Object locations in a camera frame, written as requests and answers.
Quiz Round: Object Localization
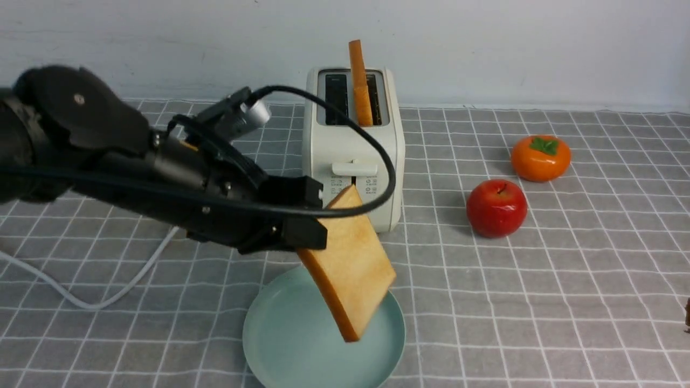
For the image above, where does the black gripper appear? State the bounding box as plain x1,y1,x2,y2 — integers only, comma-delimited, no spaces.
183,116,328,254

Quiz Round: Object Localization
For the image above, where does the toast slice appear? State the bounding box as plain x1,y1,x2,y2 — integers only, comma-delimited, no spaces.
348,39,373,127
296,214,396,342

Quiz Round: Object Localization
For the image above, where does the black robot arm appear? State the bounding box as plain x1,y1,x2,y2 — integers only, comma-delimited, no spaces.
2,65,327,254

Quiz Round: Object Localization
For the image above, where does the light green plate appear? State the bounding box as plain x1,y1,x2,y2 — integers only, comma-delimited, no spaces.
242,267,406,387

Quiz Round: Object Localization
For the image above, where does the red apple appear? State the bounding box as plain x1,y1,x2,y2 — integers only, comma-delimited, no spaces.
466,179,528,239

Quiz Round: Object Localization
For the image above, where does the orange persimmon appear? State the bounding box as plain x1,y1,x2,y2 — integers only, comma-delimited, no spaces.
510,135,571,182

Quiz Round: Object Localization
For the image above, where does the grey checkered tablecloth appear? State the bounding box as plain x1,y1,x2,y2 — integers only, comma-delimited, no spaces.
1,107,689,387

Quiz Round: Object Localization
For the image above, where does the black camera cable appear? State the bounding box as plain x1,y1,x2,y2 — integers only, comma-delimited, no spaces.
0,85,397,219

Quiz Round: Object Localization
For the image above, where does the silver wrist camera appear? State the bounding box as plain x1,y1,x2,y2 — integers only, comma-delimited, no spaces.
195,87,271,142

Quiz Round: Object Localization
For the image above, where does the white power cable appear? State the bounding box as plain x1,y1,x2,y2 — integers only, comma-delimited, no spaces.
0,226,180,311

